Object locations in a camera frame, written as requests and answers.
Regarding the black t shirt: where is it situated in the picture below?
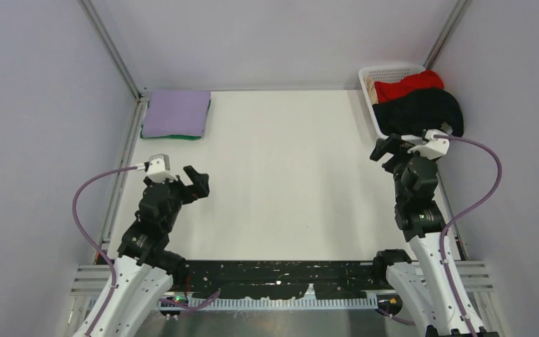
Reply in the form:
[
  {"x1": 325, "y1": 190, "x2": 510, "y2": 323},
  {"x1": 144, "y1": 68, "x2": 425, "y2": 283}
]
[{"x1": 373, "y1": 88, "x2": 465, "y2": 137}]

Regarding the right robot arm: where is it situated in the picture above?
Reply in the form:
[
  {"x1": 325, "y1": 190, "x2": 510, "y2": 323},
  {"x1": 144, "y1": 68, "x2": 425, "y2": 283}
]
[{"x1": 370, "y1": 130, "x2": 499, "y2": 336}]

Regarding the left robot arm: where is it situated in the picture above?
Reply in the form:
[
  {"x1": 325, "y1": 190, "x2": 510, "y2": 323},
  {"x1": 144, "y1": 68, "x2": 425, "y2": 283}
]
[{"x1": 72, "y1": 159, "x2": 210, "y2": 336}]

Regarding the beige t shirt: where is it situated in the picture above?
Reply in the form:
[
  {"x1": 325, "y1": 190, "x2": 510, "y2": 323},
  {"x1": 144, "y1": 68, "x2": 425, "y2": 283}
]
[{"x1": 364, "y1": 77, "x2": 379, "y2": 105}]

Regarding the folded purple t shirt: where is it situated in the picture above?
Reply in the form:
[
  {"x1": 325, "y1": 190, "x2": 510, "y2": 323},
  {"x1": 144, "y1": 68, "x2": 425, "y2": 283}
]
[{"x1": 142, "y1": 89, "x2": 211, "y2": 137}]

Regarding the white plastic basket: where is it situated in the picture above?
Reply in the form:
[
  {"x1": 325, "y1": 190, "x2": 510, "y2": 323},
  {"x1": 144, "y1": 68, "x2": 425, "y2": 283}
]
[{"x1": 358, "y1": 62, "x2": 426, "y2": 139}]

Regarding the red t shirt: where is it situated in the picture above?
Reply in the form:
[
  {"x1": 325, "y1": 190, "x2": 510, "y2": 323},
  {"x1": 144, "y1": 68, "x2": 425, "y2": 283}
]
[{"x1": 372, "y1": 70, "x2": 444, "y2": 104}]

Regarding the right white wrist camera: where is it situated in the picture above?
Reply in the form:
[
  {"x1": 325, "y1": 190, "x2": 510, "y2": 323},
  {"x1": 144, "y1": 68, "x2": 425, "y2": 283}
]
[{"x1": 407, "y1": 129, "x2": 450, "y2": 160}]

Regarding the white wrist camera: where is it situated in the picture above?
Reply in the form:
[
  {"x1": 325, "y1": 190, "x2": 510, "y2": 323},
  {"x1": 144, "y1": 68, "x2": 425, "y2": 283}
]
[
  {"x1": 407, "y1": 129, "x2": 450, "y2": 160},
  {"x1": 145, "y1": 154, "x2": 177, "y2": 183}
]

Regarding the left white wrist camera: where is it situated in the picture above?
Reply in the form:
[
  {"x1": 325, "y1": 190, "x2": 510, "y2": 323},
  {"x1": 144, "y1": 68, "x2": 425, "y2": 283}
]
[{"x1": 145, "y1": 154, "x2": 177, "y2": 183}]

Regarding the left aluminium frame post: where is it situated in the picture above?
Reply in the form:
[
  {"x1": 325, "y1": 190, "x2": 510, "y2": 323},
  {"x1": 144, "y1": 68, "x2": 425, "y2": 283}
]
[{"x1": 78, "y1": 0, "x2": 144, "y2": 100}]

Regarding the aluminium frame post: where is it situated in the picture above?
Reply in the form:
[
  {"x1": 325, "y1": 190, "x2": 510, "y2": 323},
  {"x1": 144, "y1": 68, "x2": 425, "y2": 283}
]
[
  {"x1": 422, "y1": 0, "x2": 473, "y2": 70},
  {"x1": 78, "y1": 0, "x2": 144, "y2": 100}
]

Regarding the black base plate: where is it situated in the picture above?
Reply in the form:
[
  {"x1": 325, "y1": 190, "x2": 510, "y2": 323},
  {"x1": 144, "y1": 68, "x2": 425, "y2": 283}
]
[{"x1": 171, "y1": 260, "x2": 392, "y2": 300}]

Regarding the white cable duct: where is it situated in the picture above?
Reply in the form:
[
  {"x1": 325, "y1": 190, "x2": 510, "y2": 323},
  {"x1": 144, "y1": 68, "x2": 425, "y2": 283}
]
[{"x1": 88, "y1": 296, "x2": 392, "y2": 312}]

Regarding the right aluminium frame post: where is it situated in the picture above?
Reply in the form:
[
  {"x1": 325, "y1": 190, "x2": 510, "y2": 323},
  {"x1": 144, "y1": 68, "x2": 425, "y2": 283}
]
[{"x1": 422, "y1": 0, "x2": 473, "y2": 70}]

